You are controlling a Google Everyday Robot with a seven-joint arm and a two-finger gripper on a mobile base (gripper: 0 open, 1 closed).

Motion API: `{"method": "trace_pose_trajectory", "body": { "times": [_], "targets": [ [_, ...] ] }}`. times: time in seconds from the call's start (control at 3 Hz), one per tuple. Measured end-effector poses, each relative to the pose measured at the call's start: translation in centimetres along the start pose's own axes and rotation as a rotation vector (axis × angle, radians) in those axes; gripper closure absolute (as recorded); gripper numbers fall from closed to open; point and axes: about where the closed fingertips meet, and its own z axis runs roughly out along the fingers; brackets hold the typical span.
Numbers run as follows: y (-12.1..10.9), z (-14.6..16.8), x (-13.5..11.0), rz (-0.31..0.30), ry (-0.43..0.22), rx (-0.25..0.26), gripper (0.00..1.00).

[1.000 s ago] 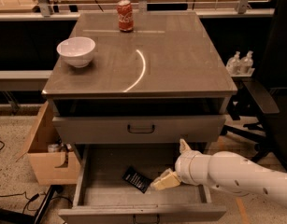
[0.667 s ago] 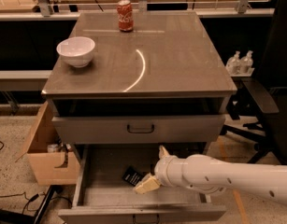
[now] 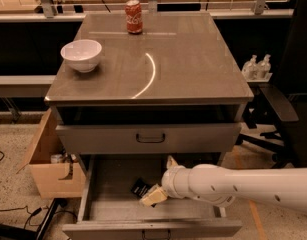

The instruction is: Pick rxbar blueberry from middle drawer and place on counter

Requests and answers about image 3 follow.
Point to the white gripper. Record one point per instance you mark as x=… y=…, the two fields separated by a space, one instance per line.
x=168 y=182

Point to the dark rxbar blueberry bar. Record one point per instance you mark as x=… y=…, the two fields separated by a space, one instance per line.
x=140 y=188

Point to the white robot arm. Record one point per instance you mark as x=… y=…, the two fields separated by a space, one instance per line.
x=219 y=186

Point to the open middle drawer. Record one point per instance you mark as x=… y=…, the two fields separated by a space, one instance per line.
x=109 y=210

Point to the grey drawer cabinet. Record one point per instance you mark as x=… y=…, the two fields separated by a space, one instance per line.
x=178 y=70

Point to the cardboard box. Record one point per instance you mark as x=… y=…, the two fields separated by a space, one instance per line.
x=53 y=180

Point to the white bowl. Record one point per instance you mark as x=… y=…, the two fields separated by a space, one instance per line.
x=82 y=55

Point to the black office chair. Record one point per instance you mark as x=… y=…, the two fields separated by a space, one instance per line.
x=282 y=101

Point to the right clear pump bottle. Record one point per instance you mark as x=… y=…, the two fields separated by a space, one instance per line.
x=263 y=67

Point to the red coca-cola can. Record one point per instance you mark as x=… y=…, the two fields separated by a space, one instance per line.
x=133 y=13

